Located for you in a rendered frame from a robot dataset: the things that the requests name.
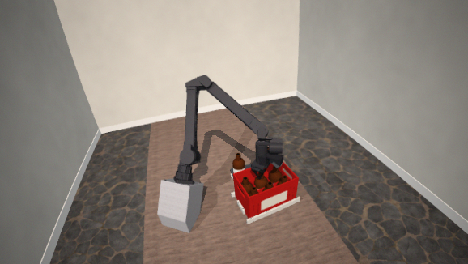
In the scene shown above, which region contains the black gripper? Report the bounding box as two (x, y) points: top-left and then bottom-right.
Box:
(251, 153), (270, 179)

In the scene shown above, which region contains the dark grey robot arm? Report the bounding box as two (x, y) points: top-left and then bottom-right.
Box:
(174, 75), (283, 185)

